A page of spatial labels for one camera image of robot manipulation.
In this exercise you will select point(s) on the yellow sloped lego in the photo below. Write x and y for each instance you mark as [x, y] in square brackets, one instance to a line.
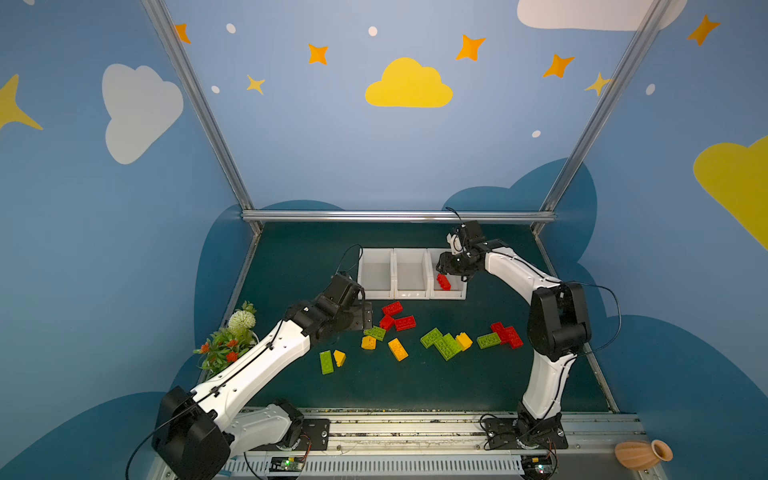
[339, 358]

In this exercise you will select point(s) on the white bin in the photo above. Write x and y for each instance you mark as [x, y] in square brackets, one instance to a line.
[376, 273]
[459, 288]
[412, 274]

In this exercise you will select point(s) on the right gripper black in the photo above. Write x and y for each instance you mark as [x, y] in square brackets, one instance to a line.
[447, 263]

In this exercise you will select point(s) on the middle white bin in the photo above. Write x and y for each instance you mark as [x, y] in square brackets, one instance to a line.
[412, 274]

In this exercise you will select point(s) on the green lego brick angled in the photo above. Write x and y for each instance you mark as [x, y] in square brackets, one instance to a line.
[431, 337]

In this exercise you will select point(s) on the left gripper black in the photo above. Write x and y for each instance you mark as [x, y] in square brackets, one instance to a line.
[360, 315]

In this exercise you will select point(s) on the red lego brick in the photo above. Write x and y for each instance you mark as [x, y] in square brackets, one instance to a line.
[405, 323]
[507, 335]
[443, 282]
[387, 322]
[393, 309]

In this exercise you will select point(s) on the left white bin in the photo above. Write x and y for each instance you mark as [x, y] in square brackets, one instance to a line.
[376, 273]

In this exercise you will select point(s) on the yellow lego brick right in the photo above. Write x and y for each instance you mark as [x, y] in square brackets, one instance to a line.
[464, 341]

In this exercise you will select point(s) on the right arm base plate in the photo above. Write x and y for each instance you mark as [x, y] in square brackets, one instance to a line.
[518, 434]

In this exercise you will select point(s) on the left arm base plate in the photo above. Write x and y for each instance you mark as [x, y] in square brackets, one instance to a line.
[313, 434]

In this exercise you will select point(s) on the yellow long lego brick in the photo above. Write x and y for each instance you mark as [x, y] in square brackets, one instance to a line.
[397, 349]

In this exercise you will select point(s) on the potted flower plant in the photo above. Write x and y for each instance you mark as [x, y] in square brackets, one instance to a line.
[229, 343]

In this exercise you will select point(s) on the terracotta clay vase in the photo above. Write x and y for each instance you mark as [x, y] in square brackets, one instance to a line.
[639, 456]

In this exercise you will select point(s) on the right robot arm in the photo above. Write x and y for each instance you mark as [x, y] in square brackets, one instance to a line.
[557, 328]

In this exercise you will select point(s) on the right white bin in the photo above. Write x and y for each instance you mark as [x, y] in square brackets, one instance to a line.
[459, 288]

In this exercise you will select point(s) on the green large lego brick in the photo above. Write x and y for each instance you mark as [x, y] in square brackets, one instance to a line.
[447, 346]

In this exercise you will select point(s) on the green lego brick right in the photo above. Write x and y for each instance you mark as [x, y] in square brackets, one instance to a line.
[488, 340]

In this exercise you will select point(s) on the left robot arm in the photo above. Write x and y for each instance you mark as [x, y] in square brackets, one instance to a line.
[198, 431]

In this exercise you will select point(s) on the orange-yellow small lego cube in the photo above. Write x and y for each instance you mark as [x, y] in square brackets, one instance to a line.
[368, 343]

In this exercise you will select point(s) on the green lego brick left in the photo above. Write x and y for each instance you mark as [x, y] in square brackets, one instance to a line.
[327, 362]

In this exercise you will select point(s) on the green lego brick centre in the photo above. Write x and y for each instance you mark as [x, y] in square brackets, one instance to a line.
[375, 332]

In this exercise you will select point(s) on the aluminium rail frame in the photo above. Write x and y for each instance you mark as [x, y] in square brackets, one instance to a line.
[368, 444]

